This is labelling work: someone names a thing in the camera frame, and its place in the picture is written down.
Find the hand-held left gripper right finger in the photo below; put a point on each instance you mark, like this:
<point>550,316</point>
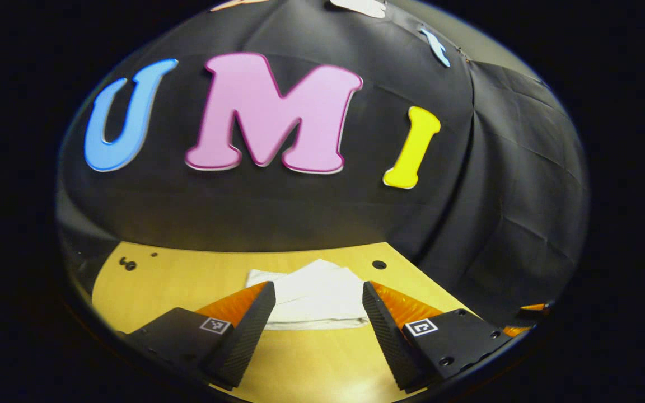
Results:
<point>387,336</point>

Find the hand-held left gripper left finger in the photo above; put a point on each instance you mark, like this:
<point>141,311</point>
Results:
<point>247,341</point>

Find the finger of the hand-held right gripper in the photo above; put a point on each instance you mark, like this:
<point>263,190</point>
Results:
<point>532,307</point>

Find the white jeans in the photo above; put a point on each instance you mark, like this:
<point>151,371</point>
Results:
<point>317,291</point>

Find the black table hole plug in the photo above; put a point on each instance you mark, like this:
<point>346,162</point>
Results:
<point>379,264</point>

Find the black backdrop cloth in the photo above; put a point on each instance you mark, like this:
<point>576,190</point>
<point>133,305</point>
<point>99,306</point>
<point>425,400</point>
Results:
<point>300,212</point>

